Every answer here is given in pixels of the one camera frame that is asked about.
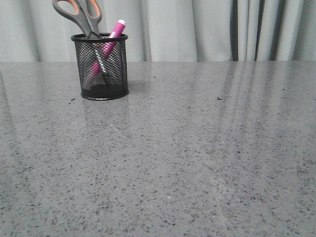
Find magenta marker pen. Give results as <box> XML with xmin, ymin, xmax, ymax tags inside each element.
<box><xmin>89</xmin><ymin>19</ymin><xmax>126</xmax><ymax>82</ymax></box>

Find grey orange scissors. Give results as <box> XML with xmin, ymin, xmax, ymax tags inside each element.
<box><xmin>52</xmin><ymin>0</ymin><xmax>109</xmax><ymax>82</ymax></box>

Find black mesh pen holder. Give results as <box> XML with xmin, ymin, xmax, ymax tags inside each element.
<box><xmin>71</xmin><ymin>33</ymin><xmax>129</xmax><ymax>100</ymax></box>

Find grey curtain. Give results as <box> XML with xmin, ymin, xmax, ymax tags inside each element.
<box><xmin>0</xmin><ymin>0</ymin><xmax>316</xmax><ymax>62</ymax></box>

